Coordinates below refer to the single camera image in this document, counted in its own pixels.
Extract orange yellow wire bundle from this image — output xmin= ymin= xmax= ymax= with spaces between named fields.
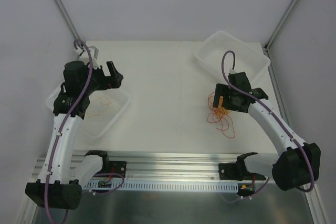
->
xmin=206 ymin=91 xmax=237 ymax=140

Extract separated orange wire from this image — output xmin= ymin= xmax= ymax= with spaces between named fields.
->
xmin=88 ymin=95 xmax=113 ymax=118

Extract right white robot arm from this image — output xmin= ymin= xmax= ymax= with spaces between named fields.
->
xmin=213 ymin=72 xmax=321 ymax=193

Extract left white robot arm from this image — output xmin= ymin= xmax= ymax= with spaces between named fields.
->
xmin=25 ymin=60 xmax=123 ymax=210

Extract left white plastic basket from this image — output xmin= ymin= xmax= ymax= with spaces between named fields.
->
xmin=45 ymin=84 xmax=132 ymax=138

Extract white plastic basket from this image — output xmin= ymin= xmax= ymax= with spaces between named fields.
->
xmin=45 ymin=84 xmax=132 ymax=138
xmin=194 ymin=30 xmax=271 ymax=86

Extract right white plastic basket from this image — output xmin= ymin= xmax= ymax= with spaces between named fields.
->
xmin=194 ymin=30 xmax=271 ymax=86

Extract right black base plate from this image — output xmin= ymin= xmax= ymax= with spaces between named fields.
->
xmin=218 ymin=163 xmax=266 ymax=181

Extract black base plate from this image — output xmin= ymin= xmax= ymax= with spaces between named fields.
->
xmin=107 ymin=161 xmax=127 ymax=177
xmin=218 ymin=163 xmax=266 ymax=181

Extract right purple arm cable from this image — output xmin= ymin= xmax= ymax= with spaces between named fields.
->
xmin=222 ymin=50 xmax=316 ymax=193

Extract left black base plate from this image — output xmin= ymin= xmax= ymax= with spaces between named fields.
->
xmin=107 ymin=161 xmax=127 ymax=177

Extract aluminium mounting rail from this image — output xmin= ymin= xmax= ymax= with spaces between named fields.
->
xmin=33 ymin=151 xmax=276 ymax=180

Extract left aluminium frame post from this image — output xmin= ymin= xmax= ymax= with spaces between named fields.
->
xmin=53 ymin=0 xmax=80 ymax=49

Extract aluminium frame post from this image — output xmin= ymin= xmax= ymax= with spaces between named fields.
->
xmin=53 ymin=0 xmax=80 ymax=49
xmin=264 ymin=0 xmax=300 ymax=53

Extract white slotted cable duct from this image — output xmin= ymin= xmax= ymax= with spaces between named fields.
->
xmin=84 ymin=178 xmax=238 ymax=193

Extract right aluminium frame post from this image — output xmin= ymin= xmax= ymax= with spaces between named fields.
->
xmin=264 ymin=0 xmax=300 ymax=53

